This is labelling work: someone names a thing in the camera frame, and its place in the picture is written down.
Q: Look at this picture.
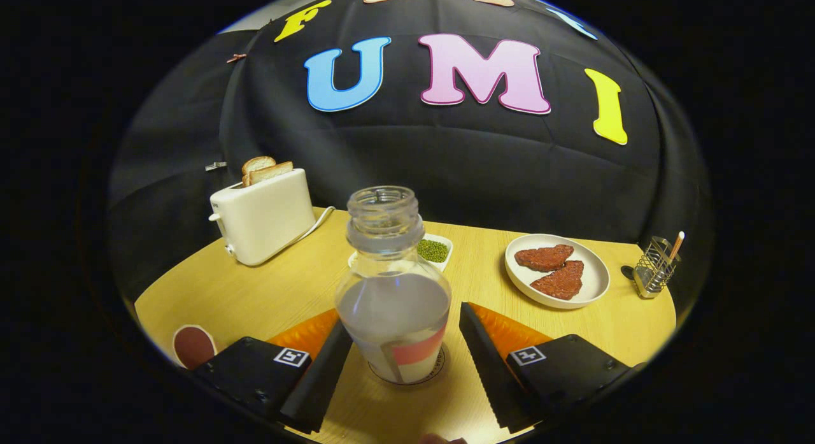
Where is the metal wire holder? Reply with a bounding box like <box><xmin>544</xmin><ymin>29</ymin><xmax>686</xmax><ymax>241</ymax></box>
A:
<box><xmin>634</xmin><ymin>236</ymin><xmax>681</xmax><ymax>299</ymax></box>

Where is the round cork coaster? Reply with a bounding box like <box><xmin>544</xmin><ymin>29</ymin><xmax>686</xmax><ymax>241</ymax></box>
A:
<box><xmin>367</xmin><ymin>342</ymin><xmax>448</xmax><ymax>387</ymax></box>

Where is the beige cup with wooden handle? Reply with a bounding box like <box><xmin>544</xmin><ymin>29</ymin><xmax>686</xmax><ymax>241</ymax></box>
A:
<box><xmin>173</xmin><ymin>324</ymin><xmax>218</xmax><ymax>370</ymax></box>

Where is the black backdrop cloth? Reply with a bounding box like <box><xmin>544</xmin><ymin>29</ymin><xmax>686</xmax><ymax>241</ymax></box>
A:
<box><xmin>107</xmin><ymin>0</ymin><xmax>714</xmax><ymax>304</ymax></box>

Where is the white toaster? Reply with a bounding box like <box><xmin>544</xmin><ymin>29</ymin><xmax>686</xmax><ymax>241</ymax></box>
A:
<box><xmin>209</xmin><ymin>168</ymin><xmax>317</xmax><ymax>267</ymax></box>

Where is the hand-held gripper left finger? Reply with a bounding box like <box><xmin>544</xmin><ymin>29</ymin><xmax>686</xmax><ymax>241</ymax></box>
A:
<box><xmin>191</xmin><ymin>309</ymin><xmax>353</xmax><ymax>434</ymax></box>

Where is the clear plastic juice bottle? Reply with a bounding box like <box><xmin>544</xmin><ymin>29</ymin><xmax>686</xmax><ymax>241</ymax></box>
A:
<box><xmin>335</xmin><ymin>186</ymin><xmax>453</xmax><ymax>385</ymax></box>

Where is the white divided dish with beans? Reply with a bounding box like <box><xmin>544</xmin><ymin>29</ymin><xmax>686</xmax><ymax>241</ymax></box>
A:
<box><xmin>348</xmin><ymin>233</ymin><xmax>454</xmax><ymax>273</ymax></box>

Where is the wooden table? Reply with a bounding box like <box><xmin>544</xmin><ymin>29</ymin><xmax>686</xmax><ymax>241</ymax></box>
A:
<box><xmin>135</xmin><ymin>207</ymin><xmax>677</xmax><ymax>444</ymax></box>

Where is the white round plate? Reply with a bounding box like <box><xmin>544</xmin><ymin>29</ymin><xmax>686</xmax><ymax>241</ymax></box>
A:
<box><xmin>504</xmin><ymin>234</ymin><xmax>611</xmax><ymax>310</ymax></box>

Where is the white toaster cable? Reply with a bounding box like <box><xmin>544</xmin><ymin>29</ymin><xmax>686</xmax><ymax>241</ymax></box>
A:
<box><xmin>280</xmin><ymin>206</ymin><xmax>336</xmax><ymax>247</ymax></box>

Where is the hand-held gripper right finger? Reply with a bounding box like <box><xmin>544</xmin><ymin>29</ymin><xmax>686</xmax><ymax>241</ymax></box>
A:
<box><xmin>458</xmin><ymin>302</ymin><xmax>644</xmax><ymax>434</ymax></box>

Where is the toast slice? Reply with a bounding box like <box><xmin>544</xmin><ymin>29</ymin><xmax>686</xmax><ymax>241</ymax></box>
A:
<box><xmin>241</xmin><ymin>156</ymin><xmax>277</xmax><ymax>177</ymax></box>
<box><xmin>244</xmin><ymin>161</ymin><xmax>294</xmax><ymax>187</ymax></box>

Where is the red meat patty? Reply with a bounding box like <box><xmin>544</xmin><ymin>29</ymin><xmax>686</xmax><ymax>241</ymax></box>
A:
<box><xmin>530</xmin><ymin>260</ymin><xmax>585</xmax><ymax>301</ymax></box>
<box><xmin>514</xmin><ymin>244</ymin><xmax>575</xmax><ymax>272</ymax></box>

